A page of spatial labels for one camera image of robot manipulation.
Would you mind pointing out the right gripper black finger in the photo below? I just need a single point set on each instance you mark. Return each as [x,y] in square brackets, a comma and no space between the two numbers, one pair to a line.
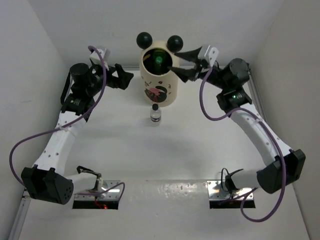
[185,74]
[189,56]

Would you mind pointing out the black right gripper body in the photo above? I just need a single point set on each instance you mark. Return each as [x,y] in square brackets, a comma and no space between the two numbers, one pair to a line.
[214,78]

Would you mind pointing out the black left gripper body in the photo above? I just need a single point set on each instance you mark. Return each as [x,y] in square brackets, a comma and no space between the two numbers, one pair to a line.
[97,81]

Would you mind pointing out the green plastic bottle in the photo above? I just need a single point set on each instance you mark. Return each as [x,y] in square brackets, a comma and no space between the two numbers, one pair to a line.
[158,57]

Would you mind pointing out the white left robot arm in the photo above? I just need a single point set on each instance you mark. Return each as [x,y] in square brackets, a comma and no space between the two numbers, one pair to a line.
[46,179]

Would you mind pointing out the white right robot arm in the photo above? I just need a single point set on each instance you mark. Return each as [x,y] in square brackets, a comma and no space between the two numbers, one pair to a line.
[283,165]

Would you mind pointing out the cream bin with black ears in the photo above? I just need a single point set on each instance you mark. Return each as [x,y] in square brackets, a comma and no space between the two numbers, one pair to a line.
[161,89]

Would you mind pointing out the blue label clear bottle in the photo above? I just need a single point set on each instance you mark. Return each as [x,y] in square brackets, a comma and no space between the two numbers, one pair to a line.
[155,114]

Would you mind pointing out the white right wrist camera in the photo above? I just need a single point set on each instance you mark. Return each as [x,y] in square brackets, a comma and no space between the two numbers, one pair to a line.
[208,55]

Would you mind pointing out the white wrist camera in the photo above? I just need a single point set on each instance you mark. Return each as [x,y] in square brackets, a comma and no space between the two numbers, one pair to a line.
[208,55]
[104,53]

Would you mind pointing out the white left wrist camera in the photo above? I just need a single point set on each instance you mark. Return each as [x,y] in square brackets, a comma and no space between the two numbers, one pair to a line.
[104,53]

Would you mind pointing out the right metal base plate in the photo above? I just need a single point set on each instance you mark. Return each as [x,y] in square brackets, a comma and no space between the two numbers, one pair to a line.
[217,191]

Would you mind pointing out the metal base plate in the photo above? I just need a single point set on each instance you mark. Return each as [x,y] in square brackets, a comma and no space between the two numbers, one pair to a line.
[217,191]
[106,190]

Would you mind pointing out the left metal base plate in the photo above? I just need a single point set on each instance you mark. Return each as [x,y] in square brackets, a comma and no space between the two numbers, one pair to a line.
[106,190]

